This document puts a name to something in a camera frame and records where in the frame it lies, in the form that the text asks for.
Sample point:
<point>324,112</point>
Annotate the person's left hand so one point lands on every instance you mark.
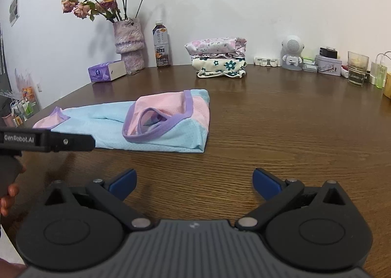
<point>7,203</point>

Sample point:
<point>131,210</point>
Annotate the green white small box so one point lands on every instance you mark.
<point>308,61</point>

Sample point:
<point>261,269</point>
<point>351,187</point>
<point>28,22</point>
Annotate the grey tin box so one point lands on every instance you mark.
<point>328,65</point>

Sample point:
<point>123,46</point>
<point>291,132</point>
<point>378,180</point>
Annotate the purple tissue box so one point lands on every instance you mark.
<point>99,71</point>

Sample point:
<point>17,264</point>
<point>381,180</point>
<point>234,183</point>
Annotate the white robot speaker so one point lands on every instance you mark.
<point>291,44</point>

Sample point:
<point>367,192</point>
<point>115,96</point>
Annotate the folded cream floral garment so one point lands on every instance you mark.
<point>220,65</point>

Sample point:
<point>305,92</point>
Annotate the folded pink floral garment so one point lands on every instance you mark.
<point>210,45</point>

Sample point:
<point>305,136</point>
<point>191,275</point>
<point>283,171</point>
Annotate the tea bottle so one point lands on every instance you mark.
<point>161,45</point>

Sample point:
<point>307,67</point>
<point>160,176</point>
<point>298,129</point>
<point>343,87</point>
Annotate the black charger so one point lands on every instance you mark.
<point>328,52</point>

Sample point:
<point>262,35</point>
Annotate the yellow mug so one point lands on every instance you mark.
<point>387,85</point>

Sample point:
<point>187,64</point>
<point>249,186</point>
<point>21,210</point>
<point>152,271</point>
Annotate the glass cup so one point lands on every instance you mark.
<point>358,68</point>

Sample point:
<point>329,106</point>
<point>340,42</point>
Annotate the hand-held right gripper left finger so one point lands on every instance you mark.
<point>123,184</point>

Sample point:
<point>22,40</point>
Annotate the white power strip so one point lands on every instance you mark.
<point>267,62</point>

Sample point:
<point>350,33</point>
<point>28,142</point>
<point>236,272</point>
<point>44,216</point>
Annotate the white wall switch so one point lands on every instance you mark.
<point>39,87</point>

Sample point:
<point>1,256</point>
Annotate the white charger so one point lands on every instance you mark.
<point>374,72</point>

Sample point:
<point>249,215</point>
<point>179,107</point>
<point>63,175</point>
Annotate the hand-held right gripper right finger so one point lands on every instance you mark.
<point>267,184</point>

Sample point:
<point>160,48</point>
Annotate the clear plastic bag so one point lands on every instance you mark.
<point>27,91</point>

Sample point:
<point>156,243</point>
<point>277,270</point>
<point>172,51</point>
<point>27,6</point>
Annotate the wall picture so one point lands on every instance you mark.
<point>14,9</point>

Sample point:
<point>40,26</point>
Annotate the green small bottle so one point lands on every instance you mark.
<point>381,77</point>

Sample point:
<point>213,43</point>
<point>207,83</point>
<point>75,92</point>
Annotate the rack of small bottles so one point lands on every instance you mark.
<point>21,111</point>

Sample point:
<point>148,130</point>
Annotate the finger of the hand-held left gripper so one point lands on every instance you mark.
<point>73,142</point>

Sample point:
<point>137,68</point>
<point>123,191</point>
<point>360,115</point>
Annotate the pink and blue tank top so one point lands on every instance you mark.
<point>100,119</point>

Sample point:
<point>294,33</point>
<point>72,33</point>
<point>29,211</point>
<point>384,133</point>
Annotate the red white tube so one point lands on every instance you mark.
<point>345,72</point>

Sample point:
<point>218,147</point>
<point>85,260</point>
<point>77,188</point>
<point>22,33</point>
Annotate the pink knitted vase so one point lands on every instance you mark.
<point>128,36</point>

